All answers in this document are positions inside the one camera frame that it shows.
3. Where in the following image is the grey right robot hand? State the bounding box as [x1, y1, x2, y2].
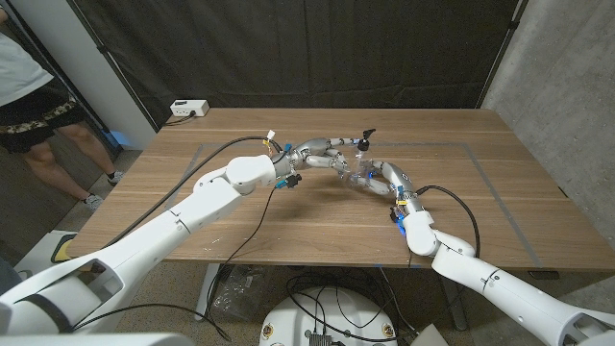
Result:
[349, 160, 429, 218]

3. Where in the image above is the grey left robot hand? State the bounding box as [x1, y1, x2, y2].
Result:
[273, 136, 362, 182]

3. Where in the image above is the clear bottle with black pump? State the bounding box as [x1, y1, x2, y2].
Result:
[346, 128, 378, 192]

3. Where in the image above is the black backdrop curtain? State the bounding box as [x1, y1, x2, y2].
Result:
[66, 0, 523, 131]

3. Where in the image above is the white power strip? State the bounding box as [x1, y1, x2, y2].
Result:
[169, 99, 210, 118]

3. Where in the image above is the white table leg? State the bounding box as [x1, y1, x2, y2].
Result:
[437, 281, 468, 332]
[194, 262, 222, 322]

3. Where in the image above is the white robot torso base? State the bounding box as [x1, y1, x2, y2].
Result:
[258, 286, 399, 346]

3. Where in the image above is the clear plastic bag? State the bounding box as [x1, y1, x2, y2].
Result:
[213, 264, 265, 322]

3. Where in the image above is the white floor plate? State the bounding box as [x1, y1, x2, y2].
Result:
[410, 323, 451, 346]

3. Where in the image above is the black backdrop stand pole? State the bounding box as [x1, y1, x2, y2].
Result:
[66, 0, 160, 132]
[477, 0, 529, 110]

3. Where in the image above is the white and yellow floor platform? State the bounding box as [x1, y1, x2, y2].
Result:
[16, 230, 81, 280]

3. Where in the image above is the white robot head cover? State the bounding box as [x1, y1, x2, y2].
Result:
[0, 333, 196, 346]

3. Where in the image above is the person in black shorts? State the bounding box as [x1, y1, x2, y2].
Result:
[0, 7, 125, 212]

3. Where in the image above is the person in blue jeans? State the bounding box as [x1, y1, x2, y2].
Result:
[0, 257, 23, 295]

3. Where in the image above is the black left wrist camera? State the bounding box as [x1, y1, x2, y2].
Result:
[274, 172, 303, 191]

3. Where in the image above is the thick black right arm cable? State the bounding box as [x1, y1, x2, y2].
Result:
[415, 184, 481, 259]

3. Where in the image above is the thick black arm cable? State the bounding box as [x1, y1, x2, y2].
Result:
[100, 136, 284, 249]
[415, 184, 481, 259]

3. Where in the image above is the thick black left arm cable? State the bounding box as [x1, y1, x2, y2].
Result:
[100, 136, 284, 249]

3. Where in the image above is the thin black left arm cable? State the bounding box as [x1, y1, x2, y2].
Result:
[71, 186, 280, 342]

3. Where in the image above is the black power strip cord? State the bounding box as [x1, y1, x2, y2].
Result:
[164, 111, 197, 127]

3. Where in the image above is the black floor cable tangle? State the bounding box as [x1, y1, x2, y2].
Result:
[286, 268, 419, 345]

